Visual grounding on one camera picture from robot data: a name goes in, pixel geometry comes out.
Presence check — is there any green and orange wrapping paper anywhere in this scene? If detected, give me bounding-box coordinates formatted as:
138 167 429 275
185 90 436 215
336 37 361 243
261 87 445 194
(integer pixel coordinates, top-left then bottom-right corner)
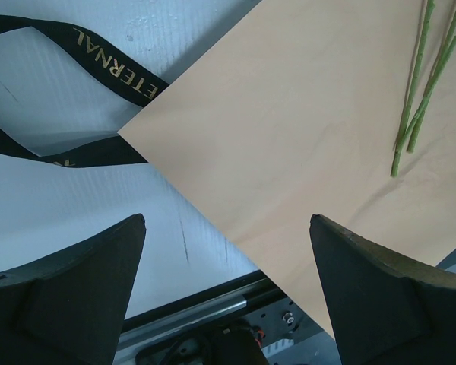
120 1 456 330

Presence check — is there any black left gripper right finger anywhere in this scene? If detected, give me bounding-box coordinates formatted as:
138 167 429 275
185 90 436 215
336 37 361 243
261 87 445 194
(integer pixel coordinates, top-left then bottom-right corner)
309 214 456 364

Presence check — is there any pink artificial flower bunch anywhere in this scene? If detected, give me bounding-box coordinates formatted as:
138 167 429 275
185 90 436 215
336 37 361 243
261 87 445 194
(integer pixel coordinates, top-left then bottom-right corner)
390 1 456 178

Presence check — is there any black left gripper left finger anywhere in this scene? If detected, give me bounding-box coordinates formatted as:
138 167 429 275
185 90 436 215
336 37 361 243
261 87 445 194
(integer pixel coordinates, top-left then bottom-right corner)
0 214 146 364

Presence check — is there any black ribbon with gold text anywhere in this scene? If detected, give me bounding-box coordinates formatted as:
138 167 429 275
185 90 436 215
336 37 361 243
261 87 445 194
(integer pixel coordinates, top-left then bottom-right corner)
0 15 169 168

